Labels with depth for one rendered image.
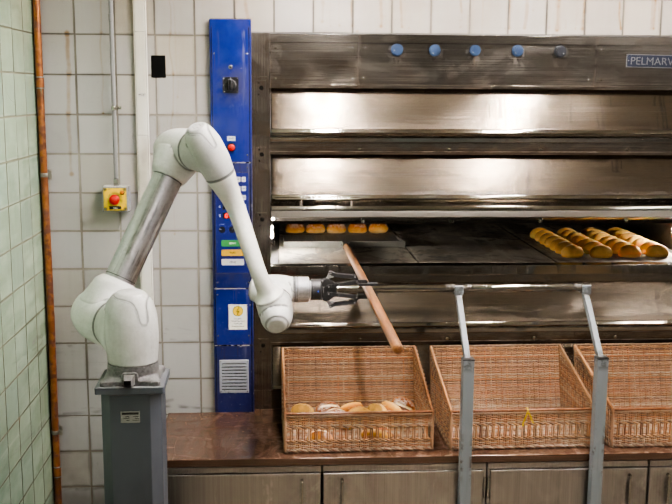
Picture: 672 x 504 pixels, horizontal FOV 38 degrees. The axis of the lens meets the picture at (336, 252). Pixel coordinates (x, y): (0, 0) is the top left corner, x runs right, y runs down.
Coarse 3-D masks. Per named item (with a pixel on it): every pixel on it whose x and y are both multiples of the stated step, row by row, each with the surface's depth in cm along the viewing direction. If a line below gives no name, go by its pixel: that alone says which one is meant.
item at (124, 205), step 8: (104, 192) 377; (112, 192) 377; (128, 192) 379; (104, 200) 377; (120, 200) 377; (128, 200) 379; (104, 208) 378; (112, 208) 378; (120, 208) 378; (128, 208) 379
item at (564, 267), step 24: (288, 264) 396; (312, 264) 397; (336, 264) 397; (360, 264) 397; (384, 264) 398; (408, 264) 398; (432, 264) 398; (456, 264) 399; (480, 264) 399; (504, 264) 399; (528, 264) 400; (552, 264) 400; (576, 264) 400; (600, 264) 401; (624, 264) 401; (648, 264) 401
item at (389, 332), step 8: (344, 248) 424; (352, 256) 398; (352, 264) 385; (360, 272) 364; (368, 288) 335; (368, 296) 326; (376, 296) 324; (376, 304) 310; (376, 312) 303; (384, 312) 300; (384, 320) 289; (384, 328) 283; (392, 328) 280; (392, 336) 271; (392, 344) 265; (400, 344) 263; (400, 352) 263
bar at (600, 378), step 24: (336, 288) 357; (360, 288) 358; (384, 288) 358; (408, 288) 359; (432, 288) 359; (456, 288) 359; (480, 288) 360; (504, 288) 361; (528, 288) 361; (552, 288) 362; (576, 288) 362; (600, 360) 344; (600, 384) 345; (600, 408) 347; (600, 432) 348; (600, 456) 350; (600, 480) 351
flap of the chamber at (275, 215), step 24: (288, 216) 375; (312, 216) 375; (336, 216) 376; (360, 216) 376; (384, 216) 377; (408, 216) 377; (432, 216) 378; (456, 216) 378; (480, 216) 379; (504, 216) 379; (528, 216) 380; (552, 216) 380; (576, 216) 381; (600, 216) 382; (624, 216) 382; (648, 216) 383
